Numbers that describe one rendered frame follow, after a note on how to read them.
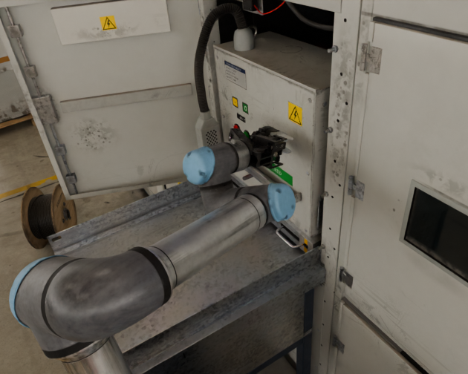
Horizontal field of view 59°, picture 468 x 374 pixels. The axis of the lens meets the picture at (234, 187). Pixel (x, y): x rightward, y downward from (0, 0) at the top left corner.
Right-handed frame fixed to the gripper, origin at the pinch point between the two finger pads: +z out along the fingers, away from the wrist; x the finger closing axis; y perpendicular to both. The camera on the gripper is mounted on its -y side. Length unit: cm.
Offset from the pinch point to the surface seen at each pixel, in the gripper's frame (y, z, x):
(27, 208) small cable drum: -172, -7, -94
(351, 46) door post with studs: 20.1, -10.6, 27.1
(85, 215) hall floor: -181, 35, -117
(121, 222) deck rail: -50, -19, -44
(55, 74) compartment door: -77, -27, 4
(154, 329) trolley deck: -6, -38, -49
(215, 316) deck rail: 5, -26, -44
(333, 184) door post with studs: 18.3, -1.1, -6.8
